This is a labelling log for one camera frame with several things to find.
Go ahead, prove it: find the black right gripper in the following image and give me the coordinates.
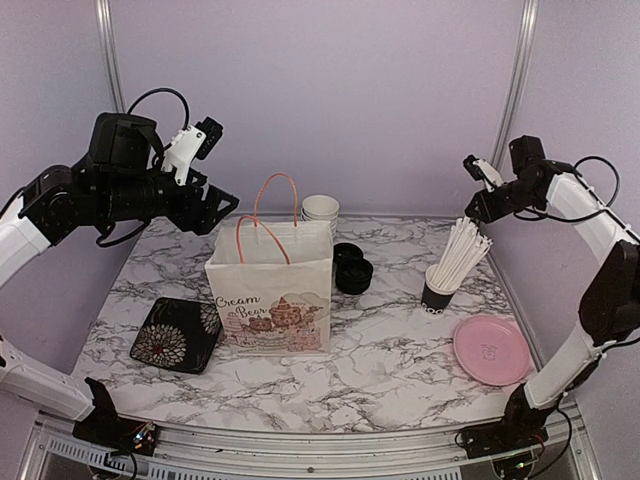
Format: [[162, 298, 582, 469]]
[[465, 178, 542, 223]]

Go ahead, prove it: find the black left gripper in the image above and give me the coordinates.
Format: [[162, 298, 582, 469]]
[[97, 157, 240, 234]]

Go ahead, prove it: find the white paper takeout bag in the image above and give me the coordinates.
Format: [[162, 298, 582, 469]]
[[203, 173, 335, 357]]

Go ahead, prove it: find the black cup holding straws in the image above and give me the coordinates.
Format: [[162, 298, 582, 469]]
[[420, 265, 457, 316]]

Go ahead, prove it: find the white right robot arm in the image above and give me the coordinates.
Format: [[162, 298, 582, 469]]
[[463, 135, 639, 448]]

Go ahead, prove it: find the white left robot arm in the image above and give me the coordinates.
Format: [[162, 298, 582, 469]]
[[1, 112, 239, 283]]

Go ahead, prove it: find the stack of paper cups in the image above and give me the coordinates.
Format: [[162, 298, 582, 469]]
[[301, 194, 340, 235]]

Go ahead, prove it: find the stack of black lids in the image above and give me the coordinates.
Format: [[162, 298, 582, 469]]
[[335, 258, 374, 295]]

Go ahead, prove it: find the loose black lid on table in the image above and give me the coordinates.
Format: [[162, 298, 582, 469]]
[[333, 242, 364, 263]]

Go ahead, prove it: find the pink plastic plate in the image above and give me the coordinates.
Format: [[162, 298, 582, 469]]
[[453, 315, 531, 387]]

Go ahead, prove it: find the black floral tray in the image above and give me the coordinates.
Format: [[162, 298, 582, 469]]
[[129, 297, 222, 374]]

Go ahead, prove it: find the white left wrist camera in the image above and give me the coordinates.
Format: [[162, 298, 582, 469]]
[[161, 117, 224, 186]]

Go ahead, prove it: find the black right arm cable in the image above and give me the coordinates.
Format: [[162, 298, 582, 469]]
[[514, 155, 621, 224]]

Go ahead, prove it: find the right aluminium frame post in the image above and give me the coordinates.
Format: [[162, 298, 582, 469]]
[[490, 0, 540, 171]]

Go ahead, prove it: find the aluminium frame post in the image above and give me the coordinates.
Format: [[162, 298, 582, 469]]
[[94, 0, 126, 113], [490, 0, 540, 171]]

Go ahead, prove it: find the left aluminium frame post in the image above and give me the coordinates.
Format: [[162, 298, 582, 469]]
[[94, 0, 126, 113]]

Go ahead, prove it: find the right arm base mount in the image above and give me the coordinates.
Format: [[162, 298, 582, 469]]
[[454, 384, 555, 459]]

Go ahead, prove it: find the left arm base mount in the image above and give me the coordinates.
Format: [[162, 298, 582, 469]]
[[72, 377, 160, 456]]

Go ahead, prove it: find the aluminium table edge rail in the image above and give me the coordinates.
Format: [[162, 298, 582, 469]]
[[17, 404, 603, 479]]

